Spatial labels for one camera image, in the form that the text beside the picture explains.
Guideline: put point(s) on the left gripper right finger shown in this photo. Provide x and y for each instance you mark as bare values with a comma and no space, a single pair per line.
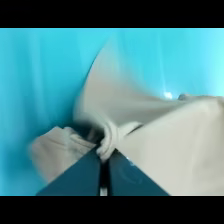
130,180

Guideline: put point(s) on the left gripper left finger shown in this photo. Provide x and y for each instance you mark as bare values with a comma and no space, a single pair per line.
80,176

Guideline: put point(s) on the beige T-shirt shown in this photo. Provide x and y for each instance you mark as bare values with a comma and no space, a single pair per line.
173,140

